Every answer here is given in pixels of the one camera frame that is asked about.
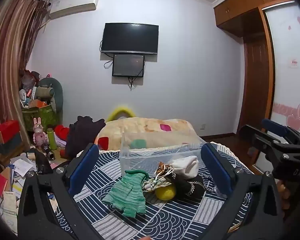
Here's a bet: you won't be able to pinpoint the yellow plush doll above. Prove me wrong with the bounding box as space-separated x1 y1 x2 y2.
154 184 177 201

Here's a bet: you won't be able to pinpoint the white cloth pouch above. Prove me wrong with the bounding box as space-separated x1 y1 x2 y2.
169 155 199 180

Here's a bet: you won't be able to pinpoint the dark purple plush cloth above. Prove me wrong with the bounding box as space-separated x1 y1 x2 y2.
65 116 107 159

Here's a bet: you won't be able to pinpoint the brown striped curtain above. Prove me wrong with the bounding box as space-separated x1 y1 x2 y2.
0 0 51 157

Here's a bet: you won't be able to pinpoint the red cloth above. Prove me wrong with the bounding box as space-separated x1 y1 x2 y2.
54 124 71 141

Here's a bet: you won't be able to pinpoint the tan and white cord bundle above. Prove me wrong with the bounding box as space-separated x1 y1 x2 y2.
142 162 176 193

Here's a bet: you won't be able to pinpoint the pile of papers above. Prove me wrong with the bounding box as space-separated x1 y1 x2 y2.
0 152 42 232

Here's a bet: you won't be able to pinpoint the wooden wardrobe cabinet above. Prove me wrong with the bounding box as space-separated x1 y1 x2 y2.
213 0 295 38

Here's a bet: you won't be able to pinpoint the black knit cloth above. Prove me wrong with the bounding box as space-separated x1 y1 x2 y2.
174 174 217 201

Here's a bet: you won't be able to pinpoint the small black monitor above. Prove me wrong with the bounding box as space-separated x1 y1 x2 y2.
112 54 145 78

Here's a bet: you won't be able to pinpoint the white sliding door heart stickers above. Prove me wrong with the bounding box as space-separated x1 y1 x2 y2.
255 4 300 176

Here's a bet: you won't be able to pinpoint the clear plastic storage bin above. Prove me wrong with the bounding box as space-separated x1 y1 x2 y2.
119 132 208 178

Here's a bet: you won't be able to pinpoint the black flashlight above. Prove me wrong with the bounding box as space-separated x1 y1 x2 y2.
41 142 56 161

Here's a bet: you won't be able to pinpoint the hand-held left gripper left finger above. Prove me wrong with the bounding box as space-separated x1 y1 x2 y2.
17 142 100 240

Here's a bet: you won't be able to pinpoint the red box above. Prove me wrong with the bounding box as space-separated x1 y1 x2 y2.
0 120 21 144

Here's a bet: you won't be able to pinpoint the green storage box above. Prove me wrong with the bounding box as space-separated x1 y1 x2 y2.
22 104 57 132

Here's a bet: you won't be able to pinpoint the wall-mounted black television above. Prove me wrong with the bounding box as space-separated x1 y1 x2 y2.
101 23 159 55

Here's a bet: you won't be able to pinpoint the brown wooden door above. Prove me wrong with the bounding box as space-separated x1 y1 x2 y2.
239 8 276 137

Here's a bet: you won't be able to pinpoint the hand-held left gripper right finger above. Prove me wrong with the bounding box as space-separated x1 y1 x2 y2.
200 142 284 240

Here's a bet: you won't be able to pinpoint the white air conditioner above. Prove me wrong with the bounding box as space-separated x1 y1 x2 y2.
47 0 100 19

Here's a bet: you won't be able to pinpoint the beige blanket with coloured patches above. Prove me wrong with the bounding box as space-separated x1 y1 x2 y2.
95 117 203 153

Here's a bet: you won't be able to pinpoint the pile of toys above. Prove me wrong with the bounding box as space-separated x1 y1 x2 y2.
19 70 53 109

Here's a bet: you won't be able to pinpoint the yellow green ring cushion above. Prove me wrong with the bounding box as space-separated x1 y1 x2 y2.
107 106 137 122

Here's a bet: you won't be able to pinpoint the green bottle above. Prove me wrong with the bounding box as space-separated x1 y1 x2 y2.
47 128 58 151

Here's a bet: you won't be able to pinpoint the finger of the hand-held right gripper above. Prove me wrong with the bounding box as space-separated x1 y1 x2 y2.
261 118 300 146
239 124 283 156

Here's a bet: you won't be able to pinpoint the grey plush toy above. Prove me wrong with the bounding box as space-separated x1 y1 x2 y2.
36 77 64 113

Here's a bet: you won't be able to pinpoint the blue white patterned bedspread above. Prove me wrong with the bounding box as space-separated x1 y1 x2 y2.
47 142 256 240

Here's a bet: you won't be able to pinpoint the person's right hand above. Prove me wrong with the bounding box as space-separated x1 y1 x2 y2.
276 180 291 211

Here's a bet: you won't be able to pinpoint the pink rabbit doll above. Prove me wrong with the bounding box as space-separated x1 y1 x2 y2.
32 117 49 147

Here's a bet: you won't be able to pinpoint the dark grey box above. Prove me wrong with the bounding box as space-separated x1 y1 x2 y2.
0 132 24 156

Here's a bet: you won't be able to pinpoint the green knit glove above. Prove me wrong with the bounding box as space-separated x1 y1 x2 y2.
101 169 150 218

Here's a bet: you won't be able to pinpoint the black white braided bracelet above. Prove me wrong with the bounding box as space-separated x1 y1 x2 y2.
200 173 215 193

